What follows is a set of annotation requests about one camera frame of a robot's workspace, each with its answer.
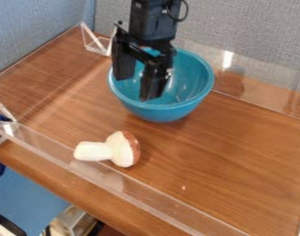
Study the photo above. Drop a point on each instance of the clear acrylic barrier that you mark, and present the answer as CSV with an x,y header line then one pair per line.
x,y
250,80
164,207

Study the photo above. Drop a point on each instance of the clear acrylic corner bracket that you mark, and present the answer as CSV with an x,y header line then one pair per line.
x,y
96,44

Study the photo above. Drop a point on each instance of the clear acrylic front barrier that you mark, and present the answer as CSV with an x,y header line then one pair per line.
x,y
164,207

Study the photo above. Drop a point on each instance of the grey metal object below table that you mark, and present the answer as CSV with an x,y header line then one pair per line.
x,y
72,222

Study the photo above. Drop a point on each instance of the clear acrylic back barrier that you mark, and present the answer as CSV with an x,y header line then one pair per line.
x,y
250,80

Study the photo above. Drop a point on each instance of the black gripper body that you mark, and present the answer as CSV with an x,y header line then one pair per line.
x,y
152,25

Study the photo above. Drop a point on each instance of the blue bowl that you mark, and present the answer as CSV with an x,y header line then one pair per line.
x,y
186,89

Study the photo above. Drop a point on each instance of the black object bottom left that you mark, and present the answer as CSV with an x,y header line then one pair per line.
x,y
8,229

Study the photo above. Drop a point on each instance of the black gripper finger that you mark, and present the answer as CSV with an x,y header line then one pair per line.
x,y
123,62
155,75

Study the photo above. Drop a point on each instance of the white brown toy mushroom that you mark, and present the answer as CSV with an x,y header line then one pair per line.
x,y
119,148

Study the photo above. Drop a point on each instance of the clear acrylic left bracket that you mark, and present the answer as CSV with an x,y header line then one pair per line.
x,y
7,127

